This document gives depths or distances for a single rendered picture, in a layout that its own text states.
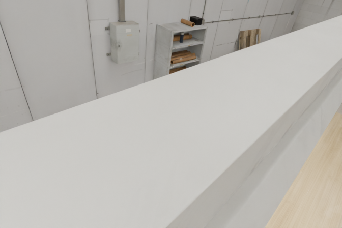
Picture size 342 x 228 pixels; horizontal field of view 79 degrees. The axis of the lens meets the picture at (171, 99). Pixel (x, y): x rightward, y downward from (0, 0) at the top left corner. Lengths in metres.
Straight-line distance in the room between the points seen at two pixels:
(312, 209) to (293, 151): 2.08
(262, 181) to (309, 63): 0.11
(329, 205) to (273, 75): 2.31
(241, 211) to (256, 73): 0.10
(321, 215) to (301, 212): 0.17
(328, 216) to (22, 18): 3.69
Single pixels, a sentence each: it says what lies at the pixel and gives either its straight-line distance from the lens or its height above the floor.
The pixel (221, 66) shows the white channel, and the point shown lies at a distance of 0.17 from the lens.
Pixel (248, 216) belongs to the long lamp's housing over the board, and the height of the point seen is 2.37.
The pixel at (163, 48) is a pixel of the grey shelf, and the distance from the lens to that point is 3.87.
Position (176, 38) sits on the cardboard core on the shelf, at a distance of 4.08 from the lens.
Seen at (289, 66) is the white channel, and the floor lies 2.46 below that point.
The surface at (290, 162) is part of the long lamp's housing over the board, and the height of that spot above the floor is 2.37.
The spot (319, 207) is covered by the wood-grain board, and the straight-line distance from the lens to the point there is 2.39.
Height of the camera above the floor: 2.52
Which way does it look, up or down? 34 degrees down
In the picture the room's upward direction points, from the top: 7 degrees clockwise
